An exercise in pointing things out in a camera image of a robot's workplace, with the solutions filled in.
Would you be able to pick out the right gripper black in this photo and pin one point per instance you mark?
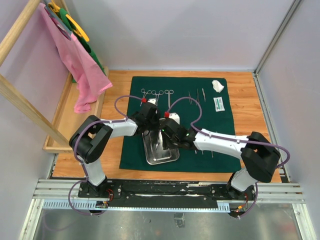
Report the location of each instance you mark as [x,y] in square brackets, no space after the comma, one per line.
[166,145]

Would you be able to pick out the pink cloth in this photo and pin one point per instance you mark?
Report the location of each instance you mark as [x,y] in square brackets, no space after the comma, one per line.
[90,78]

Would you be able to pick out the green garment on hanger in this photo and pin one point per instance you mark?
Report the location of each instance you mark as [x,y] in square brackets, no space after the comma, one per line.
[63,15]

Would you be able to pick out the steel tweezers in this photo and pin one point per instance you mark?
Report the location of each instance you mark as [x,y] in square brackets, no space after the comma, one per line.
[190,101]
[204,95]
[197,96]

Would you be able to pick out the grey hanger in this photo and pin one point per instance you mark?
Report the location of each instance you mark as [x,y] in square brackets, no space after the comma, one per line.
[54,14]

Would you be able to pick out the steel instrument tray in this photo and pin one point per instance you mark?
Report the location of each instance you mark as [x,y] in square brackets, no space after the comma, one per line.
[155,153]

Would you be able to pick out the yellow hanger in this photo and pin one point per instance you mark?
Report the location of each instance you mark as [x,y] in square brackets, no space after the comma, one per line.
[79,31]

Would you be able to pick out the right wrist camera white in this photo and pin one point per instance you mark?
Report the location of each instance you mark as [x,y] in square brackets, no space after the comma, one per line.
[174,116]

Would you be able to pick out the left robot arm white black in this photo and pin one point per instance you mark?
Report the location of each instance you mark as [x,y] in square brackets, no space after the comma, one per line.
[89,142]

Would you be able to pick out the wooden rack frame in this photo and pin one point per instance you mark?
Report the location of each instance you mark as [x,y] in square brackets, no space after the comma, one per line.
[34,68]

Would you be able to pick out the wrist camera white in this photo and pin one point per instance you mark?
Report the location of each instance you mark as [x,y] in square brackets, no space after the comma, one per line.
[174,116]
[152,101]

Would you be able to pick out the blue suture packet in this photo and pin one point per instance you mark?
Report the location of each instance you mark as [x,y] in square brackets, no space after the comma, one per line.
[219,104]

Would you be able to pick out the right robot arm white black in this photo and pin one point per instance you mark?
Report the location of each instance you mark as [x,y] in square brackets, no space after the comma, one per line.
[259,156]

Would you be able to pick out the steel forceps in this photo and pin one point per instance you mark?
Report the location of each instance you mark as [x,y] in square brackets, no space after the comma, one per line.
[145,92]
[157,94]

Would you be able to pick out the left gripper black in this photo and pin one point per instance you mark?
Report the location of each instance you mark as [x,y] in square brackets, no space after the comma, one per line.
[157,124]

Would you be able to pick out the dark green surgical cloth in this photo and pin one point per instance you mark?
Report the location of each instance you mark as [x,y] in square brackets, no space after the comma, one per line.
[133,155]

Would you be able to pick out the steel surgical scissors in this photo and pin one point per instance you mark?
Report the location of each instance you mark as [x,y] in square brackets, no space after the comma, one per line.
[169,92]

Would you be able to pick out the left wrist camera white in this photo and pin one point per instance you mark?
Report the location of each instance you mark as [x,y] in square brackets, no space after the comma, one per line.
[152,101]

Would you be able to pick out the white gauze roll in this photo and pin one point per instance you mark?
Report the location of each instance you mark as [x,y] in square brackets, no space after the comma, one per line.
[217,86]

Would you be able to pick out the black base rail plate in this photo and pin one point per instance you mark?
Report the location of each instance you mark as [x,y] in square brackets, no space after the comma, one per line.
[164,194]

